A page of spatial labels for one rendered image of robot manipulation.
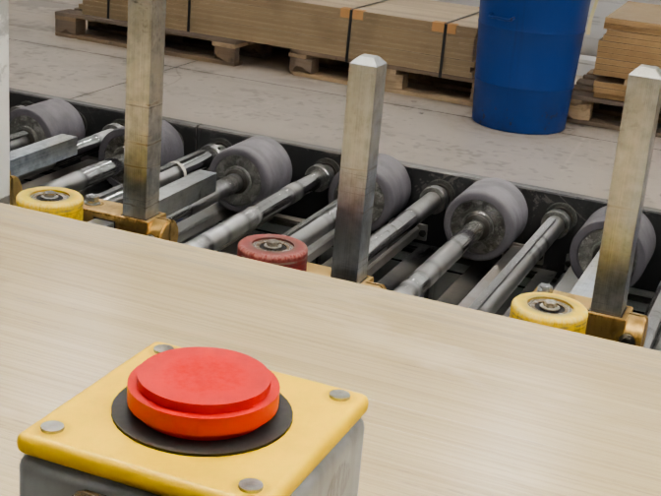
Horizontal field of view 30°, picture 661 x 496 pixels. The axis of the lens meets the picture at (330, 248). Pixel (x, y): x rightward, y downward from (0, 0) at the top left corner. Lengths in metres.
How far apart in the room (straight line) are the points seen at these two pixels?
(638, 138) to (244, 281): 0.45
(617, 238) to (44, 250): 0.63
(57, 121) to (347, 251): 0.81
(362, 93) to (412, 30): 5.03
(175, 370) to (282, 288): 0.96
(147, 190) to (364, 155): 0.31
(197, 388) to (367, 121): 1.15
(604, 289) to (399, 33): 5.14
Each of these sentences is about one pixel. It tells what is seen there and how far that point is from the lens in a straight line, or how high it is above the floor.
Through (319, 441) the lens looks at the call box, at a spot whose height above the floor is 1.22.
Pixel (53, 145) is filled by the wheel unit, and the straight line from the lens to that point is 1.96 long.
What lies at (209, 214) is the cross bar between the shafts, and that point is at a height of 0.74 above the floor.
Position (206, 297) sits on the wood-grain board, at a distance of 1.26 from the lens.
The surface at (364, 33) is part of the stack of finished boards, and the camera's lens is 6.59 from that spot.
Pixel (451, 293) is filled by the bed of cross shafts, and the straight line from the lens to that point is 1.84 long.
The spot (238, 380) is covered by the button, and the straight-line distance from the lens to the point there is 0.33.
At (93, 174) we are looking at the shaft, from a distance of 1.97.
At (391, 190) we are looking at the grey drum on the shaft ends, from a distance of 1.93.
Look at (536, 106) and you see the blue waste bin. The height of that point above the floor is 0.14.
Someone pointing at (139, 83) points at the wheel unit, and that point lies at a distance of 1.59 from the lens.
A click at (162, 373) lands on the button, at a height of 1.23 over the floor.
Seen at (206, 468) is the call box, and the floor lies 1.22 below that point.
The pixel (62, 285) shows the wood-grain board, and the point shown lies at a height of 0.90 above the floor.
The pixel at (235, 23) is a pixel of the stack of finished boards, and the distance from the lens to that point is 6.92.
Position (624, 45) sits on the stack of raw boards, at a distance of 6.22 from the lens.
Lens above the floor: 1.37
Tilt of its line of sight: 19 degrees down
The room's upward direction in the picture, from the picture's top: 5 degrees clockwise
